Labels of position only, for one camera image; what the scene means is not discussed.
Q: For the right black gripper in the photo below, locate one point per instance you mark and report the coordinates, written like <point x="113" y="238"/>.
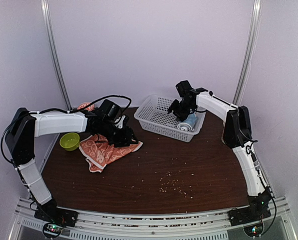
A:
<point x="181" y="116"/>

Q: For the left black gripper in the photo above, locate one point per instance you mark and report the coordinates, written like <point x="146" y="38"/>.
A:
<point x="125" y="138"/>

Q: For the blue patterned towel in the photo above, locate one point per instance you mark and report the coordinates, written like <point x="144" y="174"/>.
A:
<point x="188" y="124"/>

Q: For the orange bunny towel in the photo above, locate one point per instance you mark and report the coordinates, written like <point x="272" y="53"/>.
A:
<point x="98" y="153"/>

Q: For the white plastic basket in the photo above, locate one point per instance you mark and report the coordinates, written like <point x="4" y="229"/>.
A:
<point x="153" y="117"/>

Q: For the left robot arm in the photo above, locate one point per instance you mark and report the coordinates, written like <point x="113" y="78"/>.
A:
<point x="26" y="127"/>

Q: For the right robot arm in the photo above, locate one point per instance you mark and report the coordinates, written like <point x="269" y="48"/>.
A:
<point x="237" y="135"/>

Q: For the red patterned bowl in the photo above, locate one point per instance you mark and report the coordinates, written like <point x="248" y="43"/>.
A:
<point x="86" y="106"/>

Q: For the small green bowl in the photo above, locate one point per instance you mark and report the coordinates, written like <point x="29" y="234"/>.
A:
<point x="70" y="141"/>

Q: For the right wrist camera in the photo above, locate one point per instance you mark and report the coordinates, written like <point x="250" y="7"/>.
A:
<point x="183" y="88"/>

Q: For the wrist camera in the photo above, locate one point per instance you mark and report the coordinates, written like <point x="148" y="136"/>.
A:
<point x="110" y="112"/>
<point x="183" y="88"/>

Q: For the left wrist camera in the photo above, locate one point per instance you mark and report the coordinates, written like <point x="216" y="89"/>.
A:
<point x="110" y="112"/>

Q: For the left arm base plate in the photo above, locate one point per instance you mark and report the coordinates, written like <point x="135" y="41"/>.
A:
<point x="54" y="226"/>

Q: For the left aluminium frame post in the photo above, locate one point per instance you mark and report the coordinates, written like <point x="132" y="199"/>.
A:
<point x="54" y="54"/>

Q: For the aluminium frame post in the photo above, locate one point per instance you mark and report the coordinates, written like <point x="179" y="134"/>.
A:
<point x="250" y="46"/>
<point x="54" y="54"/>

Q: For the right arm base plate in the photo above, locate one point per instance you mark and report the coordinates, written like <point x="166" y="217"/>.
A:
<point x="249" y="218"/>

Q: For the right aluminium frame post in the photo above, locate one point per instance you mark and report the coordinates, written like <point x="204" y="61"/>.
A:
<point x="250" y="46"/>

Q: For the aluminium front rail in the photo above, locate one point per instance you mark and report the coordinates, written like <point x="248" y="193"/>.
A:
<point x="207" y="225"/>

